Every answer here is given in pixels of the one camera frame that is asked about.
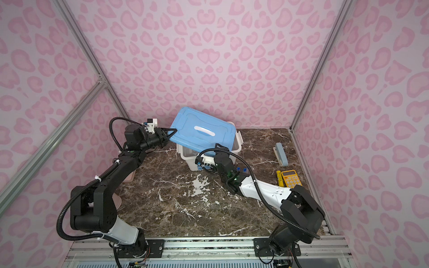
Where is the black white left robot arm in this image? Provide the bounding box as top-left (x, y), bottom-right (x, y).
top-left (56, 119), bottom-right (177, 259)

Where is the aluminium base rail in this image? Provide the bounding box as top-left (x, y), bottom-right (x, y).
top-left (61, 236), bottom-right (356, 268)

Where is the pink pen holder cup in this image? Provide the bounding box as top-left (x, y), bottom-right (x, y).
top-left (112, 194), bottom-right (122, 210)

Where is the pink pencil case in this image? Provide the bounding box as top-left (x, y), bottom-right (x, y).
top-left (123, 171), bottom-right (136, 183)

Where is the blue plastic bin lid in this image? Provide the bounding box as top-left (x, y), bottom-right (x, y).
top-left (170, 107), bottom-right (236, 153)

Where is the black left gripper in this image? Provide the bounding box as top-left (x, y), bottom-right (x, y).
top-left (139, 128), bottom-right (177, 153)

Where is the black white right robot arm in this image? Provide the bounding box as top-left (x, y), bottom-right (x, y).
top-left (195, 144), bottom-right (325, 267)

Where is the yellow calculator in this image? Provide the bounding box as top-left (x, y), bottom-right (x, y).
top-left (280, 170), bottom-right (302, 188)

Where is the white plastic storage bin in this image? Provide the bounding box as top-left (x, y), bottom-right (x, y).
top-left (176, 131), bottom-right (244, 172)

